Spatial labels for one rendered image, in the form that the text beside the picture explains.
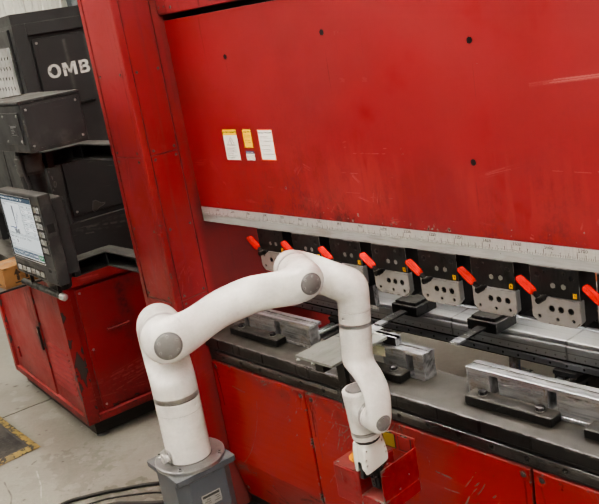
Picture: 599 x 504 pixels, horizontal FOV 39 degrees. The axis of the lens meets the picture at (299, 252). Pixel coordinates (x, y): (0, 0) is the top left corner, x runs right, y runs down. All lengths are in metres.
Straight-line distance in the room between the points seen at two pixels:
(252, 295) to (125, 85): 1.36
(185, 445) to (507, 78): 1.26
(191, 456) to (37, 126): 1.51
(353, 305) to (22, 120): 1.55
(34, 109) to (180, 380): 1.43
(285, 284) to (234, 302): 0.14
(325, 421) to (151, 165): 1.18
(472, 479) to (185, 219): 1.53
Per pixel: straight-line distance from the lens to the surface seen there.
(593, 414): 2.50
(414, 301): 3.08
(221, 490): 2.36
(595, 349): 2.74
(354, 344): 2.34
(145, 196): 3.41
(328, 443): 3.17
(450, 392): 2.76
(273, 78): 2.93
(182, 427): 2.27
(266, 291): 2.19
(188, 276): 3.48
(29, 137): 3.30
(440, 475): 2.81
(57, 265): 3.35
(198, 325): 2.16
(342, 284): 2.28
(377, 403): 2.34
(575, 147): 2.22
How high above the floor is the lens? 2.10
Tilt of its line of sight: 16 degrees down
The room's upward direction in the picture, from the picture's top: 10 degrees counter-clockwise
